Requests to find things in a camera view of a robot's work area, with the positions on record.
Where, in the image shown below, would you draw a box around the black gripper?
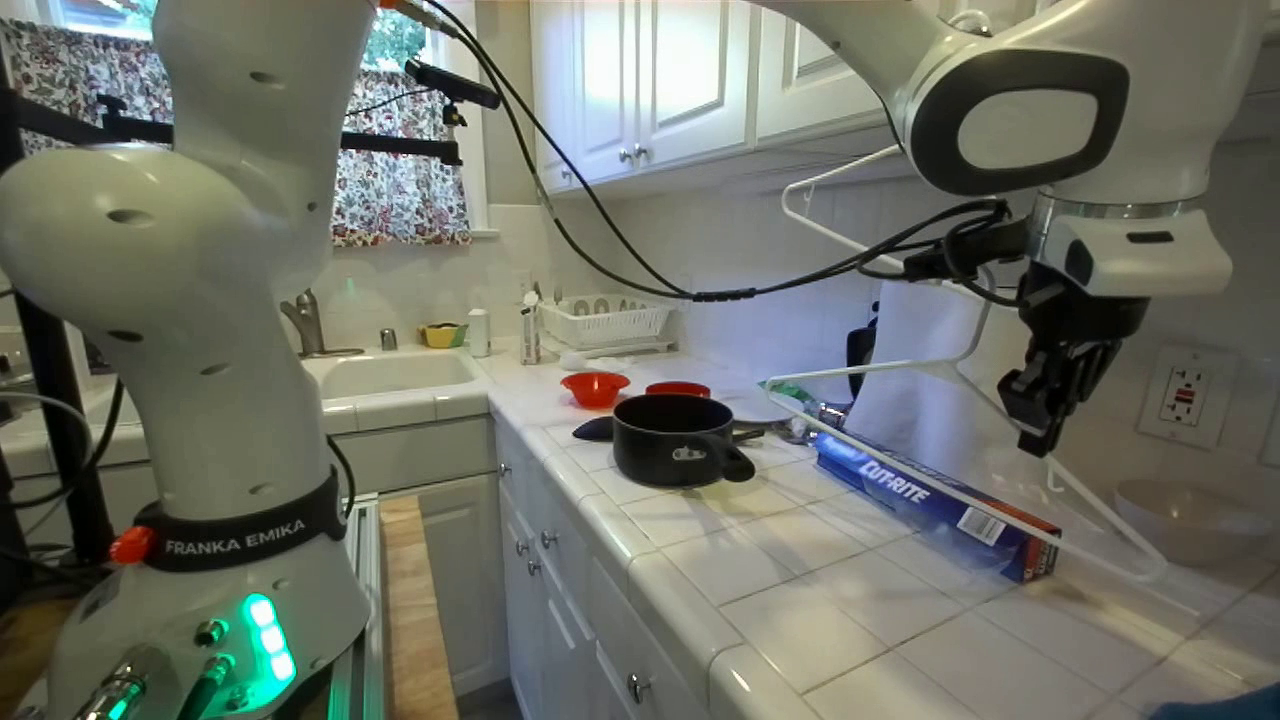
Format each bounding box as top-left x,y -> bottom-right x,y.
995,260 -> 1152,462

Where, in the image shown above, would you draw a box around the blue foil box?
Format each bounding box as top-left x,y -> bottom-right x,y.
813,429 -> 1070,588

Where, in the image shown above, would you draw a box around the translucent white bowl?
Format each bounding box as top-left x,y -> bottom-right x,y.
1113,478 -> 1280,574

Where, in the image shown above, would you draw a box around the white plate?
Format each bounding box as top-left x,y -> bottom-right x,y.
726,383 -> 817,433

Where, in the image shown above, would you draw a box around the blue cloth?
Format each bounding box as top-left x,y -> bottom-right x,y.
1152,681 -> 1280,720

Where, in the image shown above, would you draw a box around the red measuring cup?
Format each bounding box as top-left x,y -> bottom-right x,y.
645,375 -> 716,406

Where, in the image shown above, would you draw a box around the black saucepan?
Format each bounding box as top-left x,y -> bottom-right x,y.
607,393 -> 760,494

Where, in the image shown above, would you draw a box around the white dish rack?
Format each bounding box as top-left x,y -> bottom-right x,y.
545,292 -> 678,356

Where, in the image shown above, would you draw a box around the red bowl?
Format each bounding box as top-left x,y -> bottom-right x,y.
555,367 -> 632,414

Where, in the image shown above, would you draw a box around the white upper cabinets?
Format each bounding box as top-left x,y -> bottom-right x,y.
527,0 -> 1280,202

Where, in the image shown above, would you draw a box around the white cabinets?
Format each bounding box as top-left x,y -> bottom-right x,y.
527,0 -> 1280,202
333,409 -> 714,720

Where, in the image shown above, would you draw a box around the white lower cabinets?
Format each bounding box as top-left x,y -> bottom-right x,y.
333,409 -> 714,720

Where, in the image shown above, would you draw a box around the clear dispenser bottle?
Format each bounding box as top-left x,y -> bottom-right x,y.
518,282 -> 547,367

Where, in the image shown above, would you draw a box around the white soap bottle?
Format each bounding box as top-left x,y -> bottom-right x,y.
461,304 -> 495,360

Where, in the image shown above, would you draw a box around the yellow sponge dish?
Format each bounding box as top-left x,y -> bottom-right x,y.
416,317 -> 467,354

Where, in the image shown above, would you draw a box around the white sink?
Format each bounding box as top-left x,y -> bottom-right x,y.
301,347 -> 495,433

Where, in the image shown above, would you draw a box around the floral curtain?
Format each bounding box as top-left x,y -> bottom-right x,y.
0,13 -> 473,257

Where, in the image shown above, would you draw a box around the silver faucet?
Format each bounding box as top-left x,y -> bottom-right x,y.
278,283 -> 369,360

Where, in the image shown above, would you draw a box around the white GFCI wall outlet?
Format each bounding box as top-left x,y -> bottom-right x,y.
1137,346 -> 1235,453

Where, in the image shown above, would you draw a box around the white wrist mount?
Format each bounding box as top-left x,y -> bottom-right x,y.
1031,195 -> 1235,299

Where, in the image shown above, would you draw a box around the black cable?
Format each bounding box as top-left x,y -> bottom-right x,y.
394,0 -> 1015,309

